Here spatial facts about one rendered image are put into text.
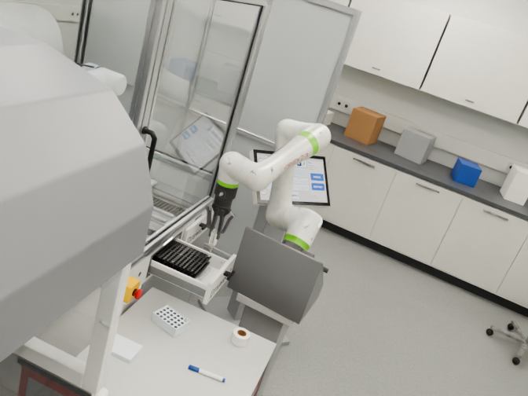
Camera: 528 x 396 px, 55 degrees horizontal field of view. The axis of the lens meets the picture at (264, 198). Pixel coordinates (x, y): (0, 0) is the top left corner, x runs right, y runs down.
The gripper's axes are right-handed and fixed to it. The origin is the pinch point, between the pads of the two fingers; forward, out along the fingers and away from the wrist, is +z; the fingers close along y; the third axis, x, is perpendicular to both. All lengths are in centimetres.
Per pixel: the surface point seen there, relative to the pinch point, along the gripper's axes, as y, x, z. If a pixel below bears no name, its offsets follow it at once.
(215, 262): 2.3, 4.3, 13.5
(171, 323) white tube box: 3.3, -37.2, 20.7
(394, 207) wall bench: 79, 279, 52
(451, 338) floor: 152, 183, 105
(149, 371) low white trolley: 8, -60, 24
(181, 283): -2.4, -19.9, 14.2
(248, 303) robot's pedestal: 22.3, 4.4, 27.2
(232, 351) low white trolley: 28, -33, 25
